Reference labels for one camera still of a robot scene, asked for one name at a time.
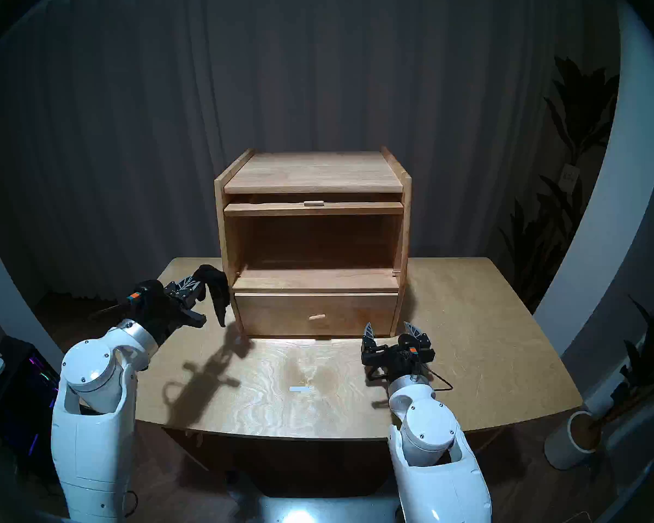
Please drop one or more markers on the dark plant in white pot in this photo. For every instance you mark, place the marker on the dark plant in white pot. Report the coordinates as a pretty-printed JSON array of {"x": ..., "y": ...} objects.
[{"x": 646, "y": 364}]

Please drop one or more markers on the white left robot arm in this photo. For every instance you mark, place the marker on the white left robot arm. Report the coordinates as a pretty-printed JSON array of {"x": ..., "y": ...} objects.
[{"x": 95, "y": 418}]

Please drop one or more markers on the white round plant pot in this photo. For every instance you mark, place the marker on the white round plant pot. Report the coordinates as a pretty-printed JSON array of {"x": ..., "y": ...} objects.
[{"x": 564, "y": 445}]

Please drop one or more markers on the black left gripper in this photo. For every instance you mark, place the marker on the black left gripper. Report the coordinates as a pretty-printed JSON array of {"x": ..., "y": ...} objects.
[{"x": 152, "y": 309}]

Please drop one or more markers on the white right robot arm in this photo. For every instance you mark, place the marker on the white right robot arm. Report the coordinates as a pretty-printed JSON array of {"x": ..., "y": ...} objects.
[{"x": 430, "y": 462}]

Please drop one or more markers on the wooden drawer with peg knob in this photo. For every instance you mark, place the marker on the wooden drawer with peg knob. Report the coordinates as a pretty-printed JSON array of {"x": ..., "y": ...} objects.
[{"x": 283, "y": 312}]

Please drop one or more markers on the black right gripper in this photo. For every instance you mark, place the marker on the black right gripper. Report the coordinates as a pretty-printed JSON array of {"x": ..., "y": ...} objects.
[{"x": 395, "y": 358}]

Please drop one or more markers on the black computer with coloured lights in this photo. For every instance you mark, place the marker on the black computer with coloured lights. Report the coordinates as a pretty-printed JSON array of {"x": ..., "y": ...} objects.
[{"x": 27, "y": 385}]

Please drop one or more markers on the black sock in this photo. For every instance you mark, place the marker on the black sock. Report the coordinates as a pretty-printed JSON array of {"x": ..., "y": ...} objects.
[{"x": 218, "y": 293}]

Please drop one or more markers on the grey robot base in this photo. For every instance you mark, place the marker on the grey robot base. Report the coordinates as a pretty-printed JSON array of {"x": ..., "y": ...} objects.
[{"x": 316, "y": 508}]

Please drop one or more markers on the white plant tag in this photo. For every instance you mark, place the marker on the white plant tag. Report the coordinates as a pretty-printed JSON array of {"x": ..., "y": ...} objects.
[{"x": 569, "y": 177}]

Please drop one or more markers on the tall dark leafy plant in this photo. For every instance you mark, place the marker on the tall dark leafy plant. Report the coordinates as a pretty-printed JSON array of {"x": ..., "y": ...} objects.
[{"x": 577, "y": 108}]

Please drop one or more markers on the grey curtain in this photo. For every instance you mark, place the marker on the grey curtain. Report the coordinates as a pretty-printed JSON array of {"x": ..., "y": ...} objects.
[{"x": 305, "y": 64}]

